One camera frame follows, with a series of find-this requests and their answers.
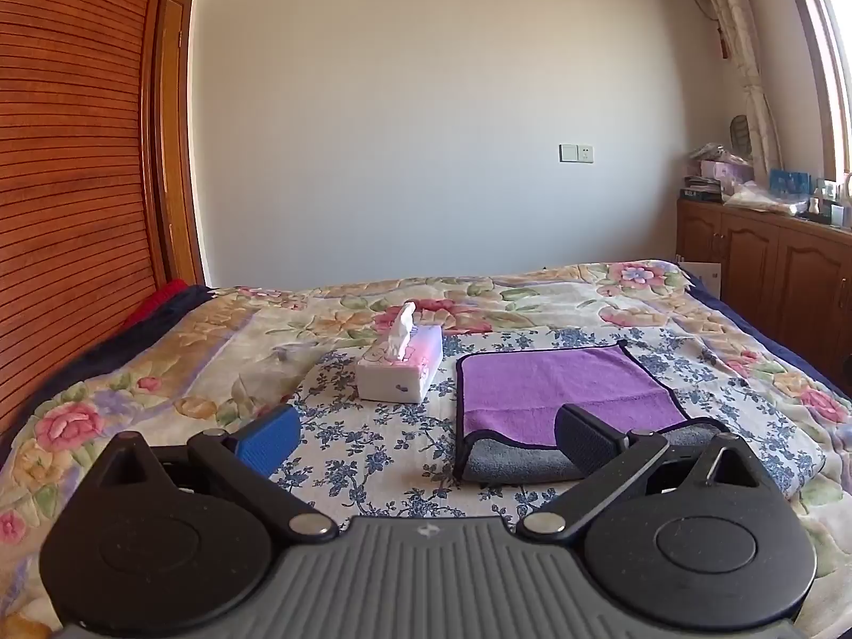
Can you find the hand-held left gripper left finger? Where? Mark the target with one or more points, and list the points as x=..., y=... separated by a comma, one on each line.
x=269, y=440

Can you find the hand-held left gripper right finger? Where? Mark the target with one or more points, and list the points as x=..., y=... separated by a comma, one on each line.
x=586, y=442

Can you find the purple and grey towel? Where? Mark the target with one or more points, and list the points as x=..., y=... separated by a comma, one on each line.
x=559, y=379

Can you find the floral quilt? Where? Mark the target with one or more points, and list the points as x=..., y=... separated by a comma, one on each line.
x=200, y=353

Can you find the blue floral white cloth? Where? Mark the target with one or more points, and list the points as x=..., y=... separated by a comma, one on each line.
x=386, y=436

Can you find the white and pink tissue box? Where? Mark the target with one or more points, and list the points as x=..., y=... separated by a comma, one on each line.
x=398, y=373

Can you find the red cloth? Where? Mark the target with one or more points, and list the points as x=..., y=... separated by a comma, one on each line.
x=160, y=299

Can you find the dark blue blanket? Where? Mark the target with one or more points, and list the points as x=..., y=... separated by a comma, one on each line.
x=100, y=353

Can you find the white board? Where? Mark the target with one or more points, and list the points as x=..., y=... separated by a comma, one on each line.
x=702, y=274

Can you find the dark blue bed sheet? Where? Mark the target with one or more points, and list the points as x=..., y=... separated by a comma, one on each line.
x=772, y=333

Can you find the wooden cabinet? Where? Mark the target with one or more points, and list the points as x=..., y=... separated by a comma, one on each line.
x=772, y=266

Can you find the stack of books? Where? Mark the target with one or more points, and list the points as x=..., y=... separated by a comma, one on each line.
x=702, y=190

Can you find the clear plastic bag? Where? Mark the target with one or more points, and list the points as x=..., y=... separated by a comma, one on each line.
x=759, y=196

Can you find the small white bottle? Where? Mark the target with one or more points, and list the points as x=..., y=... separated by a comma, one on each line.
x=815, y=205

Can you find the wooden slatted wardrobe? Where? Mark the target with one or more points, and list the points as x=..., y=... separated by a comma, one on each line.
x=66, y=180

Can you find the blue box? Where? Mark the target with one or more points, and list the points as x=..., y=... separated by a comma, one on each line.
x=790, y=182

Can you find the small grey fan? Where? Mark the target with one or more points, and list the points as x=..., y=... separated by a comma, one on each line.
x=740, y=136

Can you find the floral cream curtain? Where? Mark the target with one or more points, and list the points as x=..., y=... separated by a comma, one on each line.
x=749, y=66

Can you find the white wall socket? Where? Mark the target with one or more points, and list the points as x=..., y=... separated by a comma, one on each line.
x=576, y=153

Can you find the wooden door frame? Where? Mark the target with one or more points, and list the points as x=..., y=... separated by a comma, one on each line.
x=174, y=146

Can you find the wooden window frame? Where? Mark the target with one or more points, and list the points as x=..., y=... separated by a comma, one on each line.
x=815, y=60

